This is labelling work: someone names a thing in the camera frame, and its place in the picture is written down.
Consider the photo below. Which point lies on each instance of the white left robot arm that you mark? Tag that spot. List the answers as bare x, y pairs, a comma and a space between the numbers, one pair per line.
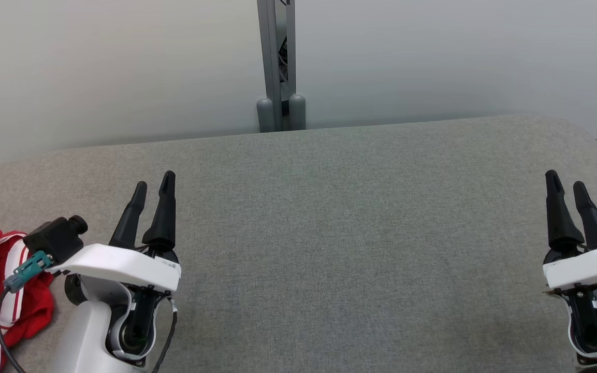
83, 336

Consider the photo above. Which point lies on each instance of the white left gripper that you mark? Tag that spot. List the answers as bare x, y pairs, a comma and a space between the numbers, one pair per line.
122, 267

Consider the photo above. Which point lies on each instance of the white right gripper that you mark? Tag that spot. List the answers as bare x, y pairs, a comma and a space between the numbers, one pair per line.
588, 269

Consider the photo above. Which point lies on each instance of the red sleeveless jersey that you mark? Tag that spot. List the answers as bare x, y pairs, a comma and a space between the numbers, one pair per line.
31, 305

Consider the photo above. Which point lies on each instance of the grey metal partition post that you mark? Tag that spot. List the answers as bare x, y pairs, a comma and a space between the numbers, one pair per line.
270, 52

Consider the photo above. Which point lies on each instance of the grey cylinder post foot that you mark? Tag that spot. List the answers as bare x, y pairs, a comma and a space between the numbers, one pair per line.
265, 116
297, 111

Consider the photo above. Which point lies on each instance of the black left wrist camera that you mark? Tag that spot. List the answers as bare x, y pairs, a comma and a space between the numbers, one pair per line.
55, 239

